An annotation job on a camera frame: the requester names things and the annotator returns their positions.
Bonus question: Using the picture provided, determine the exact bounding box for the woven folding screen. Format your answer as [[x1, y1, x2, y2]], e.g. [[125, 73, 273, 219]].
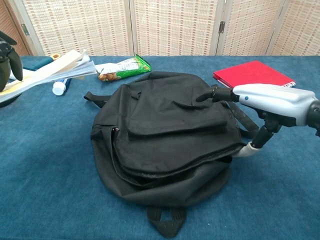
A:
[[0, 0, 320, 57]]

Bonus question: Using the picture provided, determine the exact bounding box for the green white snack bag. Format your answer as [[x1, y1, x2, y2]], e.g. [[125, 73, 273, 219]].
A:
[[94, 54, 152, 82]]

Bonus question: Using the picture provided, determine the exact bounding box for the white blue toothpaste tube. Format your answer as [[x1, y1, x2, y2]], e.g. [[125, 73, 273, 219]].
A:
[[51, 77, 73, 96]]

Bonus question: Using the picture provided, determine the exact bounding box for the black fabric backpack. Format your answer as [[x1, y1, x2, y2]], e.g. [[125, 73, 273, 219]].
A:
[[83, 71, 260, 238]]

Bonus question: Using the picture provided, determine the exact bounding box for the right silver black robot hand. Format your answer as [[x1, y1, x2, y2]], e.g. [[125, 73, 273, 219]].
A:
[[195, 83, 317, 159]]

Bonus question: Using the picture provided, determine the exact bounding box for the red spiral notebook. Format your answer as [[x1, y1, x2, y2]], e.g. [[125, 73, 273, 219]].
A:
[[212, 60, 297, 89]]

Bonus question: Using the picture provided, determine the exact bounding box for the white book with yellow stripe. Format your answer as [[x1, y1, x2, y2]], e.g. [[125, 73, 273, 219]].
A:
[[0, 49, 97, 104]]

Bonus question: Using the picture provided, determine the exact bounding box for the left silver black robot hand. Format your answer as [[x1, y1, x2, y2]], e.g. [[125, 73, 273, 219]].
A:
[[0, 31, 24, 93]]

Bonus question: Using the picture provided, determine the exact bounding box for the blue tablecloth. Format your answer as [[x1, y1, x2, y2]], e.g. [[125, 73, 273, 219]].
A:
[[0, 55, 320, 240]]

